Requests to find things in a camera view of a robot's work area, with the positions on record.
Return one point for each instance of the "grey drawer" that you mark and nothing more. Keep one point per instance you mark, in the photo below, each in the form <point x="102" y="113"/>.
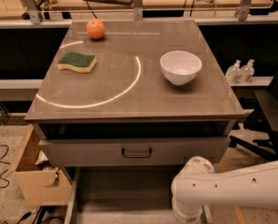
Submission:
<point x="132" y="152"/>
<point x="122" y="195"/>

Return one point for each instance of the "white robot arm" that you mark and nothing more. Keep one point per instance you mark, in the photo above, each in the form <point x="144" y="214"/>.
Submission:
<point x="198" y="184"/>

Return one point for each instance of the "grey drawer cabinet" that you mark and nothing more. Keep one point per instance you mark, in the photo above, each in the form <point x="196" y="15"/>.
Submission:
<point x="126" y="96"/>

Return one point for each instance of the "grey top drawer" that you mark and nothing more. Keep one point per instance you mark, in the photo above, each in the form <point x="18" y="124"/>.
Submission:
<point x="132" y="152"/>

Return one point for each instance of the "white bowl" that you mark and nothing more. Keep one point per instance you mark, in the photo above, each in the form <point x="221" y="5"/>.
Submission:
<point x="180" y="67"/>

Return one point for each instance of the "green yellow sponge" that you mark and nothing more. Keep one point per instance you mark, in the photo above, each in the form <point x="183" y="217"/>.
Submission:
<point x="77" y="62"/>

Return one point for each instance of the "orange fruit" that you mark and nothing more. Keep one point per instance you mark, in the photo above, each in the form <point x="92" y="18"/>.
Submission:
<point x="95" y="29"/>

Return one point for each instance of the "clear bottle right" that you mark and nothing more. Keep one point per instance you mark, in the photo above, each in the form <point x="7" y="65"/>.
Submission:
<point x="247" y="71"/>

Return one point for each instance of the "cardboard box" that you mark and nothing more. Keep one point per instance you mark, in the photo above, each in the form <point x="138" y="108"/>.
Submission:
<point x="39" y="187"/>

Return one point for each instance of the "black office chair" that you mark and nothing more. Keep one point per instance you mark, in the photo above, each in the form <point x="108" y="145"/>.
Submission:
<point x="264" y="118"/>

